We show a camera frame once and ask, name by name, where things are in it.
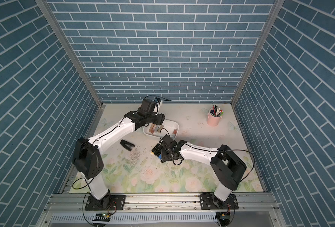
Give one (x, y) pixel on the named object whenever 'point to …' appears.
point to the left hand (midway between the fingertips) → (164, 117)
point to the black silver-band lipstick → (157, 149)
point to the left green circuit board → (102, 217)
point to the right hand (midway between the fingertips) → (164, 157)
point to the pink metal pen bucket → (214, 116)
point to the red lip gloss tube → (175, 131)
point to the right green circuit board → (224, 218)
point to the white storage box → (169, 127)
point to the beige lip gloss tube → (151, 127)
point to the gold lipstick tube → (160, 127)
